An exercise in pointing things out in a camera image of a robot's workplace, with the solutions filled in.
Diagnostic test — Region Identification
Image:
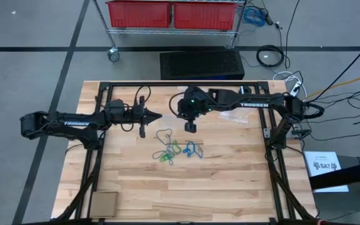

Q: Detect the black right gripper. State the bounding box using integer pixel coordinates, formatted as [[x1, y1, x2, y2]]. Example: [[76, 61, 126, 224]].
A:
[[176, 86, 214, 134]]

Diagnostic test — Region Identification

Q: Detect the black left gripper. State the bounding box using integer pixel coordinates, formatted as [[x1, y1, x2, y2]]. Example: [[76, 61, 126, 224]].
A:
[[129, 96, 163, 139]]

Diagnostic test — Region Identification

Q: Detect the black perforated metal box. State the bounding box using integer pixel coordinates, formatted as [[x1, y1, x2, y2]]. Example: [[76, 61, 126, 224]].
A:
[[159, 49, 246, 81]]

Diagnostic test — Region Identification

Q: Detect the grey cart caster wheel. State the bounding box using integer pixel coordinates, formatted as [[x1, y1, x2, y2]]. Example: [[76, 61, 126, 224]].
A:
[[107, 46, 121, 63]]

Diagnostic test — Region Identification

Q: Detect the red plastic bin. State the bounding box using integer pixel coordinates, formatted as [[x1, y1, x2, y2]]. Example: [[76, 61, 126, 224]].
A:
[[172, 2, 238, 31], [106, 0, 172, 28]]

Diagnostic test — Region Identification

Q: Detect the brown cardboard piece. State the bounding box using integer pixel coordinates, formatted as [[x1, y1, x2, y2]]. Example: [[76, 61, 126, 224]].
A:
[[89, 191, 119, 219]]

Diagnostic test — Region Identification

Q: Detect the white power strip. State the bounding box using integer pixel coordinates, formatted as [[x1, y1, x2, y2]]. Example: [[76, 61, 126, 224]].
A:
[[289, 80, 303, 97]]

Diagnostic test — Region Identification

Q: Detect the black power adapter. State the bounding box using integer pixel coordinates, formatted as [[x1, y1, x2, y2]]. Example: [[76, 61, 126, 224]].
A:
[[259, 7, 274, 26]]

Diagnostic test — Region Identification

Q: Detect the white printed paper sheet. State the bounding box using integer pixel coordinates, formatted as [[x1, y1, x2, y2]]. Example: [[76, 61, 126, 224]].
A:
[[304, 151, 350, 193]]

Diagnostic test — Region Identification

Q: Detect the black beam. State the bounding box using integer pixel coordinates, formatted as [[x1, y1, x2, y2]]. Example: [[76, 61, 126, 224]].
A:
[[309, 159, 360, 191]]

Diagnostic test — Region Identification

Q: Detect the dark grey side table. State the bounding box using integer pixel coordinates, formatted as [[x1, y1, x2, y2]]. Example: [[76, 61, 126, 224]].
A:
[[311, 155, 360, 225]]

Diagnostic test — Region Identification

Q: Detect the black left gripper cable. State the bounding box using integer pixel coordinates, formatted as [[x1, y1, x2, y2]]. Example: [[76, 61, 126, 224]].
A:
[[134, 86, 152, 107]]

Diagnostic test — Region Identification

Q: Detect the black aluminium table frame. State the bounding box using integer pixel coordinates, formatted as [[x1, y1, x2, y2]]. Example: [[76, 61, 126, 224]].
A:
[[53, 80, 320, 225]]

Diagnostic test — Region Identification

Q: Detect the chrome wire shelf cart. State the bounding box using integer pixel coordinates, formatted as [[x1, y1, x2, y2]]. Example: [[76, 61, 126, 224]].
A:
[[91, 0, 249, 50]]

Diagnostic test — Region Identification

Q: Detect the black cable coil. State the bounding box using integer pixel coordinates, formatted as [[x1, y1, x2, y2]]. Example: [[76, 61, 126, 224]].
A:
[[256, 44, 286, 68]]

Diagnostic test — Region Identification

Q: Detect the white cable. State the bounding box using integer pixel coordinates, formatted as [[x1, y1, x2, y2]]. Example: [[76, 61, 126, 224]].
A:
[[272, 71, 308, 98]]

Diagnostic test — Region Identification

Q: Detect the blue cable coil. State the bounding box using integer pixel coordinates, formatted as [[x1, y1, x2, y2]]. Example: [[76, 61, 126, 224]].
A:
[[242, 6, 267, 28]]

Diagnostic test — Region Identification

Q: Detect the thin black hanging cable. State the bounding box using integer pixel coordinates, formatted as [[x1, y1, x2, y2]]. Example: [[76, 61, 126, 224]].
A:
[[284, 0, 301, 69]]

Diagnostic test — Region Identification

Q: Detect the thick black arm cable loom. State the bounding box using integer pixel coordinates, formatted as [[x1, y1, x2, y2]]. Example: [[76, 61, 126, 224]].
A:
[[303, 102, 325, 120]]

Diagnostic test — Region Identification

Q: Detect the yellow-orange cable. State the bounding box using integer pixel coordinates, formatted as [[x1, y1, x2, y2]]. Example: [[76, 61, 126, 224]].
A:
[[304, 72, 360, 100]]

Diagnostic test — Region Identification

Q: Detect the thin black floor cable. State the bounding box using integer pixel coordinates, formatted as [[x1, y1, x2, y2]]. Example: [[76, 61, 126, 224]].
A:
[[307, 120, 360, 142]]

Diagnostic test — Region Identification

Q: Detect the thick black cable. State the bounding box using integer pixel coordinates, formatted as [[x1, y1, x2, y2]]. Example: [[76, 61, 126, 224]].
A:
[[304, 39, 360, 104]]

